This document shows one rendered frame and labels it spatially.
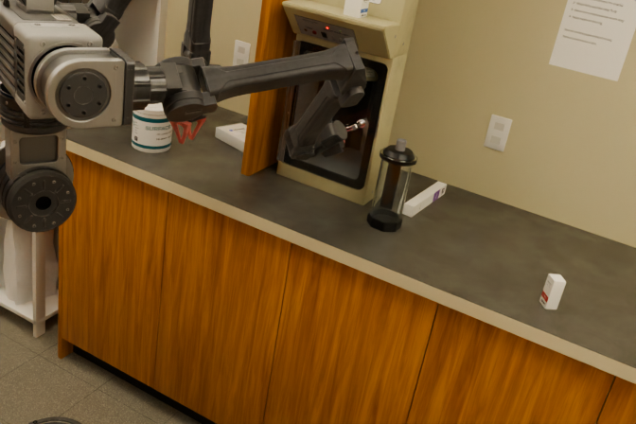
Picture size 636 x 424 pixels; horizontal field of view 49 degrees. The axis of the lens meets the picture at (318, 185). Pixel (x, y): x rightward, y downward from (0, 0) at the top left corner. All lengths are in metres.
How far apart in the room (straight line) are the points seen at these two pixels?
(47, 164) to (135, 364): 1.23
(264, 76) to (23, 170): 0.54
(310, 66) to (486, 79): 1.08
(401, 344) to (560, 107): 0.92
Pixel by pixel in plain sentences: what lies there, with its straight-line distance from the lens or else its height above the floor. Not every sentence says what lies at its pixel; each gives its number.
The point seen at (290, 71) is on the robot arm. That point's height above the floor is 1.49.
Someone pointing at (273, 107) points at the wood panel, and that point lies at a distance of 2.24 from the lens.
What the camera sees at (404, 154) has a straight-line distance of 1.95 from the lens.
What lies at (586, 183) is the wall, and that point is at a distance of 2.40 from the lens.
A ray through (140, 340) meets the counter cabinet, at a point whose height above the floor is 0.28.
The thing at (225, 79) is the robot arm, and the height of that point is 1.47.
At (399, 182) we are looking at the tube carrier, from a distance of 1.97.
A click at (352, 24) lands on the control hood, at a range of 1.93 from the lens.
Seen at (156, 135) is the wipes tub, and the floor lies 1.00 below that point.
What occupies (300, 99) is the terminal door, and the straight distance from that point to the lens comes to 2.16.
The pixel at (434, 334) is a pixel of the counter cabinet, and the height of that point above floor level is 0.79.
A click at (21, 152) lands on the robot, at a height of 1.23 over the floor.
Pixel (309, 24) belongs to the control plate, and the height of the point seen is 1.46.
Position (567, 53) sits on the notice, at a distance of 2.32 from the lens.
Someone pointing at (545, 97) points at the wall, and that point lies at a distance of 2.35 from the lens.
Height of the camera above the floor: 1.84
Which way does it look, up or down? 24 degrees down
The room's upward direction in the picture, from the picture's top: 10 degrees clockwise
